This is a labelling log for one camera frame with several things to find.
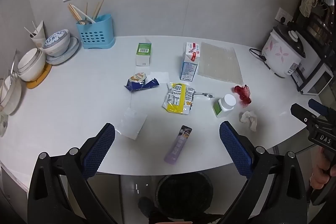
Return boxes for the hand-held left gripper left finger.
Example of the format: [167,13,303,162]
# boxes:
[28,123,124,224]

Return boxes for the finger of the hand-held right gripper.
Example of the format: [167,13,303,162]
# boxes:
[290,103,319,131]
[308,98,336,116]

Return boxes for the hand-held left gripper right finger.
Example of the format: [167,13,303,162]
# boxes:
[219,121,307,224]

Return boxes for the red mesh net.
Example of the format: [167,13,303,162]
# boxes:
[234,84,252,108]

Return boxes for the black trash bin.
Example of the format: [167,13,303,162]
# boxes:
[155,173,213,222]

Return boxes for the yellow snack wrapper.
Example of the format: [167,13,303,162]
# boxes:
[162,82,196,115]

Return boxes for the blue snack wrapper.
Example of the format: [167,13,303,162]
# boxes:
[124,72,160,93]

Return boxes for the bubble wrap sheet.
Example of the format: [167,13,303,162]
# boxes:
[197,42,244,85]

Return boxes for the person's right hand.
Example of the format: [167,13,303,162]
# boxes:
[309,153,336,189]

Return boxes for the crumpled white tissue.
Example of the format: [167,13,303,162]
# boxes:
[239,110,258,132]

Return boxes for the white toaster oven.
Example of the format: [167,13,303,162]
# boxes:
[290,42,334,96]

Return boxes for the white bottle green label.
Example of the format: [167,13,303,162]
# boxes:
[213,94,236,118]

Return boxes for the clear plastic bag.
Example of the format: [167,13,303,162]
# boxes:
[115,107,148,140]

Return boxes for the purple stick packet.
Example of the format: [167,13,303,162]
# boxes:
[164,125,193,164]

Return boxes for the white floral rice cooker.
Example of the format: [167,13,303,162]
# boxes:
[261,25,306,79]

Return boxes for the dark metal rack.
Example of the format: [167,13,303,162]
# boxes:
[291,0,336,56]

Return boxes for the white blue milk carton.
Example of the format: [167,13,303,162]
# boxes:
[180,42,202,82]

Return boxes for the round wooden trivet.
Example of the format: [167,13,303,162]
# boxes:
[26,64,52,89]

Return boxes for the white bowl grey rim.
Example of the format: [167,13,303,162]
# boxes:
[17,48,47,75]
[18,63,47,82]

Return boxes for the plain white bowl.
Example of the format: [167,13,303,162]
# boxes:
[0,74,23,115]

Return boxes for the green white box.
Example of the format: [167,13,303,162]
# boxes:
[136,38,153,67]

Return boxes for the beige hanging cloth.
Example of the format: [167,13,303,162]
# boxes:
[301,0,319,17]

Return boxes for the blue rimmed plate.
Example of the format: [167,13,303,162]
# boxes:
[66,37,80,56]

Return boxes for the blue utensil holder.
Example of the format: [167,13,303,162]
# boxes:
[76,13,116,49]

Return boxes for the blue patterned bowl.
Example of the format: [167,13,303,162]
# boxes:
[43,29,71,56]

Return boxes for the white paper cup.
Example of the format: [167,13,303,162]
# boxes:
[30,21,47,48]

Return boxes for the bundle of wooden chopsticks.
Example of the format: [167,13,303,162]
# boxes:
[68,0,105,25]

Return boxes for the black power cable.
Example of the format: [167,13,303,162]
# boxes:
[249,48,273,69]

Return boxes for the wall socket black plug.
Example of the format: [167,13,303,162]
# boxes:
[275,7,292,25]

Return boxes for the metal wire rack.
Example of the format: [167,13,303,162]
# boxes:
[0,49,21,109]

